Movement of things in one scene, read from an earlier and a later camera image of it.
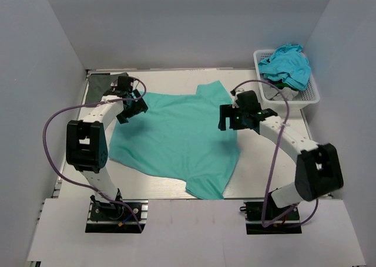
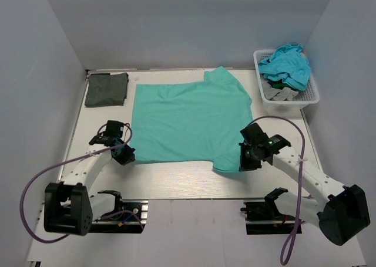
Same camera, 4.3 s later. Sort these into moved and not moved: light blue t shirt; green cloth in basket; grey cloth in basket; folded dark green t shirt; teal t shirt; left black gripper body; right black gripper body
Moved: right black gripper body; teal t shirt; left black gripper body
Not moved: green cloth in basket; light blue t shirt; folded dark green t shirt; grey cloth in basket
